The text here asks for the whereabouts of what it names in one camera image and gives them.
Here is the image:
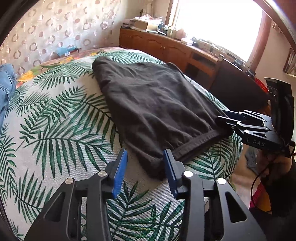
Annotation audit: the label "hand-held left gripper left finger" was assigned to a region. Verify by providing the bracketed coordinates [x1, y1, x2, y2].
[23, 148, 129, 241]

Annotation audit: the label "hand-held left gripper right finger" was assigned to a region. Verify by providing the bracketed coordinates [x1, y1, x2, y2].
[163, 149, 267, 241]

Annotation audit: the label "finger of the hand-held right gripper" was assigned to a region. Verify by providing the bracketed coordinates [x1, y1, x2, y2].
[221, 110, 273, 127]
[215, 116, 277, 139]

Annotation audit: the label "black pants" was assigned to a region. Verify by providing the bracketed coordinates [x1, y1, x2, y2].
[92, 56, 234, 181]

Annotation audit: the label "red object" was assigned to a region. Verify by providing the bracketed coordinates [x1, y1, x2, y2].
[254, 78, 270, 94]

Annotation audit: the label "grey cloth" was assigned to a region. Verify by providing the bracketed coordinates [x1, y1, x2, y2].
[245, 147, 263, 175]

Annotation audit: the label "leaf print blanket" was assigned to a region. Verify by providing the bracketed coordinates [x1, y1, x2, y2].
[0, 49, 244, 241]

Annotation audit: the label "wooden framed window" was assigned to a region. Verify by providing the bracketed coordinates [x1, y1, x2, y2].
[170, 0, 272, 70]

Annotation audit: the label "long wooden cabinet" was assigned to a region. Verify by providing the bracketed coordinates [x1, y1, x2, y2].
[119, 27, 255, 91]

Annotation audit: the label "group of small bottles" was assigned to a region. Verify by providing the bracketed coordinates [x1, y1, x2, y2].
[165, 25, 188, 39]

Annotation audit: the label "open cardboard box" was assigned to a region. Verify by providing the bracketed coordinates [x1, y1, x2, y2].
[134, 19, 151, 30]

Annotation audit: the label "small cardboard box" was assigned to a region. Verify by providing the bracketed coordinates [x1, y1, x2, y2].
[61, 47, 81, 57]

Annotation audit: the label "blue plastic bag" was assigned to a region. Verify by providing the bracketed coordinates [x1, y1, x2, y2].
[56, 46, 76, 56]

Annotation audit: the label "folded blue jeans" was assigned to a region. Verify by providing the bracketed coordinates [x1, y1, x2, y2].
[0, 64, 18, 131]

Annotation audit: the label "picture frame on wall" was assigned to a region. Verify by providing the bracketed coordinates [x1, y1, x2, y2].
[282, 47, 296, 76]

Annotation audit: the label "black cable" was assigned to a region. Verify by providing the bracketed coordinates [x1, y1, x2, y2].
[249, 156, 274, 212]

